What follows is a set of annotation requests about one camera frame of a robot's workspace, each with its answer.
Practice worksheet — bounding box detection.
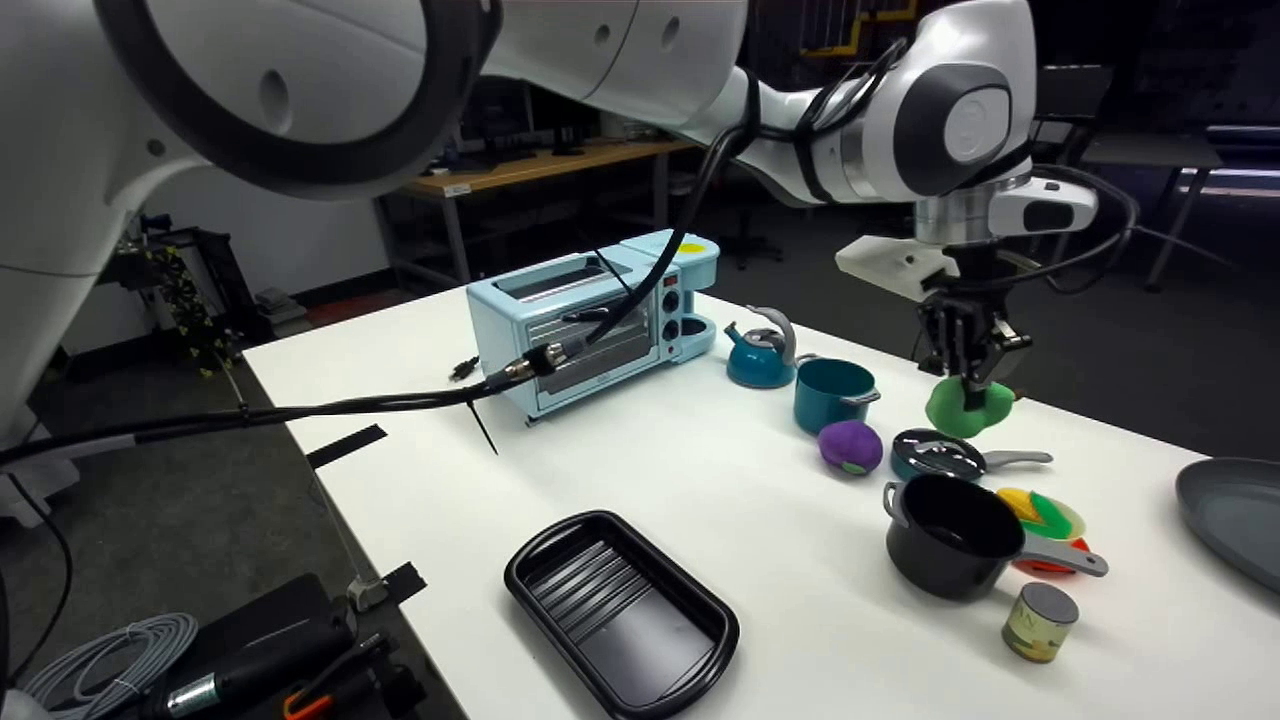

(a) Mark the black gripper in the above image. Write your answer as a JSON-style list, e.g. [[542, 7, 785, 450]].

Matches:
[[914, 246, 1037, 411]]

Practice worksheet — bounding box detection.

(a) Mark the green toy object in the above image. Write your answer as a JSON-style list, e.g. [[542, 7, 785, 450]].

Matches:
[[923, 372, 1018, 439]]

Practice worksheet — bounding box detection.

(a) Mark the purple toy object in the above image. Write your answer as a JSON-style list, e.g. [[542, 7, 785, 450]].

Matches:
[[815, 417, 887, 481]]

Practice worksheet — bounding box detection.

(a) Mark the black cooking pot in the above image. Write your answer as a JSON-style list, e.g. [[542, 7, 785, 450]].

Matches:
[[878, 473, 1029, 605]]

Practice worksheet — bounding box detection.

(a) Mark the teal toy cup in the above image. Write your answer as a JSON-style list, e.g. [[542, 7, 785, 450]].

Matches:
[[790, 357, 883, 439]]

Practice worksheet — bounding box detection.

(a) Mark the yellow green red toy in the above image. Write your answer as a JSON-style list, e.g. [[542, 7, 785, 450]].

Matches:
[[994, 486, 1094, 585]]

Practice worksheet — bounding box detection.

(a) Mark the teal toy kettle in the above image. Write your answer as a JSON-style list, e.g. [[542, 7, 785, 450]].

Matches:
[[721, 309, 801, 391]]

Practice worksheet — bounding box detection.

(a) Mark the grey plastic utensil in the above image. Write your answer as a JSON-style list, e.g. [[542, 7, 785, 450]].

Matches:
[[1017, 534, 1110, 579]]

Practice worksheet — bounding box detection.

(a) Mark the small olive tin can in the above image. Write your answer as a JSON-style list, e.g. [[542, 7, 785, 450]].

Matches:
[[998, 579, 1084, 667]]

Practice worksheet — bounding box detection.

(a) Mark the grey plate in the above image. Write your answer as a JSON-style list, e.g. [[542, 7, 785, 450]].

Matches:
[[1171, 458, 1280, 597]]

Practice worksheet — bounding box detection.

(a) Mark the light blue toy oven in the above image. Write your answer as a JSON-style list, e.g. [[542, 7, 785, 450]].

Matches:
[[465, 229, 724, 428]]

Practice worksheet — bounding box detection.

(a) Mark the black plastic tray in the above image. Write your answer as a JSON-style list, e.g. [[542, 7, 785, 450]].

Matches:
[[499, 504, 744, 720]]

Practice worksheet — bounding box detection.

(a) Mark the wooden workbench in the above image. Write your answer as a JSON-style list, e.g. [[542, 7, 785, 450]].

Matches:
[[385, 136, 701, 286]]

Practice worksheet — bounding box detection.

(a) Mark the black tape strip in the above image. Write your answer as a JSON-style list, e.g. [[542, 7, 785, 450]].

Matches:
[[301, 420, 393, 473], [347, 559, 432, 615]]

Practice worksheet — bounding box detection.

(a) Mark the black equipment stand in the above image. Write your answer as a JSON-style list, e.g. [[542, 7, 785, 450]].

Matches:
[[97, 218, 274, 379]]

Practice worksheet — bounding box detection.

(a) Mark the dark pan with grey handle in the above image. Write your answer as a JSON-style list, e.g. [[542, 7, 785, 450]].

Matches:
[[887, 424, 1057, 490]]

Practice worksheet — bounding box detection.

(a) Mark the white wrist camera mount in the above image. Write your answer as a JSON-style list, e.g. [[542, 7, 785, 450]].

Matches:
[[832, 232, 968, 303]]

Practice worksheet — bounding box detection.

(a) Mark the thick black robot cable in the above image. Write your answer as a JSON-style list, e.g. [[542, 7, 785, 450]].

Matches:
[[0, 76, 772, 473]]

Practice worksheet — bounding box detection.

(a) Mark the grey coiled cable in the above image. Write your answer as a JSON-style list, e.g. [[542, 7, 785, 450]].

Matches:
[[17, 609, 202, 716]]

